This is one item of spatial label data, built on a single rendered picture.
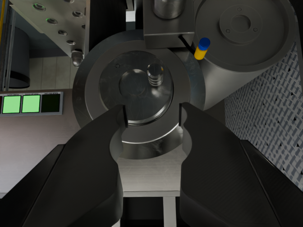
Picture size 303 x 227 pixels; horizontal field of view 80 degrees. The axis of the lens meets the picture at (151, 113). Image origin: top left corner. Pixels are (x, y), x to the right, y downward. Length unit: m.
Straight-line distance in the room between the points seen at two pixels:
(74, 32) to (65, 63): 2.31
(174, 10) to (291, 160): 0.21
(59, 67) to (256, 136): 2.70
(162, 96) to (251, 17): 0.14
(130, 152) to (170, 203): 0.38
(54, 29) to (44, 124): 0.27
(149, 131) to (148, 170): 0.35
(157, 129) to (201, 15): 0.15
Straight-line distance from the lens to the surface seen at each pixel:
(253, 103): 0.34
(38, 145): 0.63
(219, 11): 0.26
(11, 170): 0.68
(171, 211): 0.56
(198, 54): 0.16
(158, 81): 0.17
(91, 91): 0.21
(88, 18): 0.26
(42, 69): 2.98
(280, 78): 0.29
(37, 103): 0.64
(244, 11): 0.26
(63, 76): 2.78
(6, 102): 0.70
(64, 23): 0.51
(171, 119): 0.19
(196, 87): 0.20
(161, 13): 0.19
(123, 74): 0.19
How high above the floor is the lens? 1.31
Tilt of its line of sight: 9 degrees down
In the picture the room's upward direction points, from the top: 179 degrees clockwise
